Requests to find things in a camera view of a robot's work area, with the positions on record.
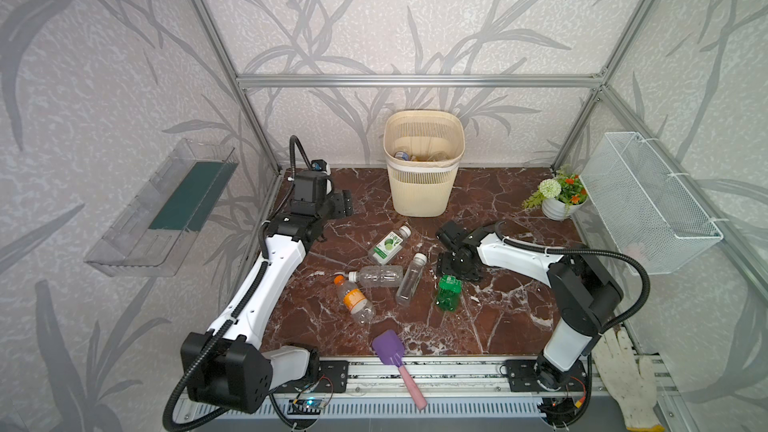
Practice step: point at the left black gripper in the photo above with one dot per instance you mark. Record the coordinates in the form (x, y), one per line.
(343, 204)

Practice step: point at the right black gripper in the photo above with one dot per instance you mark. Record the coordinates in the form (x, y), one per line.
(456, 259)

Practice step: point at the green Sprite bottle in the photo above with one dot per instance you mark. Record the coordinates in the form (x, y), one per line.
(448, 293)

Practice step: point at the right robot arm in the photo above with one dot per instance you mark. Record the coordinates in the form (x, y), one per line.
(585, 292)

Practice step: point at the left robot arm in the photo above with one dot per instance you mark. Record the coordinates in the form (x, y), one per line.
(225, 366)

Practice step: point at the cream ribbed waste bin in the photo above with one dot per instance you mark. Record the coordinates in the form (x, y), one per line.
(422, 188)

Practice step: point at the slim clear bottle white cap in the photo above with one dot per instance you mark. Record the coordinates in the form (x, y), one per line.
(411, 280)

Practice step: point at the lime drink square bottle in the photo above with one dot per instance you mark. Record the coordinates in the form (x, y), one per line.
(386, 249)

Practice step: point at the clear crushed bottle lying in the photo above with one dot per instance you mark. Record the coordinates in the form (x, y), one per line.
(378, 276)

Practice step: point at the orange label bottle left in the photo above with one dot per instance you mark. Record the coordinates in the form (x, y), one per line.
(358, 305)

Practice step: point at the potted artificial flower plant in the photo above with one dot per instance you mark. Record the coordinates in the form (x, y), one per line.
(558, 197)

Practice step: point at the white work glove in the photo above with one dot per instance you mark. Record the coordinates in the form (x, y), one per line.
(630, 382)

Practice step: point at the small circuit board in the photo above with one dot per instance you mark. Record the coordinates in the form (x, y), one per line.
(311, 405)

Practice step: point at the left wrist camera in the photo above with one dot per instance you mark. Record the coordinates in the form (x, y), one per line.
(321, 166)

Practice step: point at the purple spatula pink handle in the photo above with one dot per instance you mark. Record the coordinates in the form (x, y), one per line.
(390, 350)

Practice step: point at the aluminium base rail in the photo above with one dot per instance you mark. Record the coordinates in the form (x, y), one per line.
(454, 387)

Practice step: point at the clear acrylic wall shelf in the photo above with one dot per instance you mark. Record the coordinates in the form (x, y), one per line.
(158, 228)

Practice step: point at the white wire mesh basket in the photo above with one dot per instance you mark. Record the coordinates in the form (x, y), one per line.
(647, 210)

